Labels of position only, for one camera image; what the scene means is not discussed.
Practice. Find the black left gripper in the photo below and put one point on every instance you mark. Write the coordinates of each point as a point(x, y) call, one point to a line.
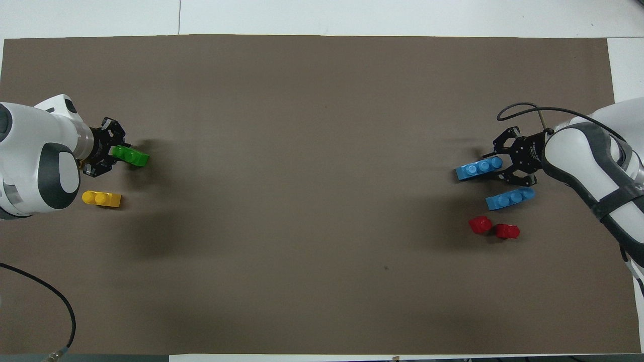
point(98, 146)

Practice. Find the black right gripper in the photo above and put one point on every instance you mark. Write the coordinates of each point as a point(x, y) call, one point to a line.
point(531, 153)

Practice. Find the green two-stud block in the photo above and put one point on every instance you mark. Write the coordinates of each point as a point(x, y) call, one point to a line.
point(132, 156)

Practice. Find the blue three-stud block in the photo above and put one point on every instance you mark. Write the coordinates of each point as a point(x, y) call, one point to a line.
point(478, 169)
point(509, 199)

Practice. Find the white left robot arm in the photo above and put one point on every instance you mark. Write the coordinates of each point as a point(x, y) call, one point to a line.
point(30, 151)

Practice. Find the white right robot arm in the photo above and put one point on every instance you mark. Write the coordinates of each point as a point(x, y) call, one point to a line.
point(588, 161)

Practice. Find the red one-stud block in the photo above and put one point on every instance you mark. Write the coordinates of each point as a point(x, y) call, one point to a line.
point(507, 231)
point(480, 224)

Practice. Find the brown table mat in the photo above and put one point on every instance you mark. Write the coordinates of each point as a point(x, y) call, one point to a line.
point(322, 151)

